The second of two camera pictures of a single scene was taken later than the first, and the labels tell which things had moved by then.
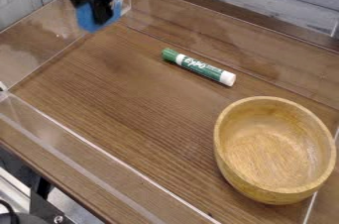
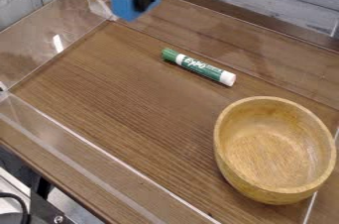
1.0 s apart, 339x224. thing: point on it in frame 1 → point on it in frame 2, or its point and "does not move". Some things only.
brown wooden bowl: x=274 y=149 does not move
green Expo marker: x=199 y=66 does not move
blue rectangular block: x=84 y=16 → x=123 y=5
